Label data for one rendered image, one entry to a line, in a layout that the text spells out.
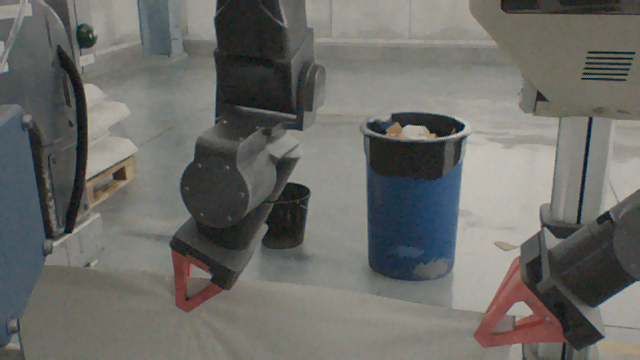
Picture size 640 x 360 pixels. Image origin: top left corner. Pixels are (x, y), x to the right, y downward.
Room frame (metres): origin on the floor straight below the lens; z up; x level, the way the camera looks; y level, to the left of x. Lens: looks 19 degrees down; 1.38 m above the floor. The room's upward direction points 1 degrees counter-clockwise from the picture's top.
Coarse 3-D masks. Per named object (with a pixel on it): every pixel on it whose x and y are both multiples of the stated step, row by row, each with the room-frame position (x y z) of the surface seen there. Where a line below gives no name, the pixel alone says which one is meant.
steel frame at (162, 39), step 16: (144, 0) 9.09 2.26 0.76; (160, 0) 9.06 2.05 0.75; (176, 0) 9.11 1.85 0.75; (144, 16) 9.05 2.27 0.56; (160, 16) 9.07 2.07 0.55; (176, 16) 9.07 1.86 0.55; (144, 32) 9.01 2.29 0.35; (160, 32) 9.07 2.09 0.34; (176, 32) 9.03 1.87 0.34; (144, 48) 8.98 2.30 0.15; (160, 48) 9.08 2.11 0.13; (176, 48) 8.99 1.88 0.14
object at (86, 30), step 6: (84, 24) 0.80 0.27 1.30; (90, 24) 0.81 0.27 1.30; (78, 30) 0.79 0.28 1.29; (84, 30) 0.79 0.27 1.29; (90, 30) 0.80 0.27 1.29; (96, 30) 0.81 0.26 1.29; (78, 36) 0.79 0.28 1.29; (84, 36) 0.79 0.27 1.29; (90, 36) 0.80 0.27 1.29; (96, 36) 0.80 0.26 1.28; (78, 42) 0.79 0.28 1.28; (84, 42) 0.79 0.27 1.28; (90, 42) 0.80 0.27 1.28; (96, 42) 0.81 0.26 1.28; (84, 48) 0.80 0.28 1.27
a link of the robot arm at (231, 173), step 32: (320, 64) 0.55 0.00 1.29; (320, 96) 0.55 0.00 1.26; (224, 128) 0.50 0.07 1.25; (256, 128) 0.51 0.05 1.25; (288, 128) 0.54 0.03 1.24; (192, 160) 0.48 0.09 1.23; (224, 160) 0.47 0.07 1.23; (256, 160) 0.50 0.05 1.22; (192, 192) 0.48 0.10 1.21; (224, 192) 0.47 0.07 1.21; (256, 192) 0.48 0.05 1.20; (224, 224) 0.47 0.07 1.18
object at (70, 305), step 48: (48, 288) 0.61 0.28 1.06; (96, 288) 0.60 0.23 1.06; (144, 288) 0.59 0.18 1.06; (192, 288) 0.58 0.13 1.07; (240, 288) 0.57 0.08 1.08; (288, 288) 0.57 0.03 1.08; (48, 336) 0.61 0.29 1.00; (96, 336) 0.60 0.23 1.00; (144, 336) 0.59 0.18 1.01; (192, 336) 0.58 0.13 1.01; (240, 336) 0.57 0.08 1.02; (288, 336) 0.55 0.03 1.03; (336, 336) 0.53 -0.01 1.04; (384, 336) 0.52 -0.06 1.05; (432, 336) 0.52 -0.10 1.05
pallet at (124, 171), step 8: (128, 160) 4.01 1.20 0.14; (112, 168) 3.83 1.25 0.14; (120, 168) 3.96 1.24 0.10; (128, 168) 3.99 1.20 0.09; (136, 168) 4.09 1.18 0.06; (96, 176) 3.69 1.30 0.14; (104, 176) 3.71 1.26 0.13; (120, 176) 3.97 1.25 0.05; (128, 176) 3.98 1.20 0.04; (136, 176) 4.08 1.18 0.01; (88, 184) 3.55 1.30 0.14; (112, 184) 3.89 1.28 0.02; (120, 184) 3.90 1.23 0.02; (88, 192) 3.54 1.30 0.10; (96, 192) 3.75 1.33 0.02; (104, 192) 3.75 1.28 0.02; (112, 192) 3.78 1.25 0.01; (96, 200) 3.62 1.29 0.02
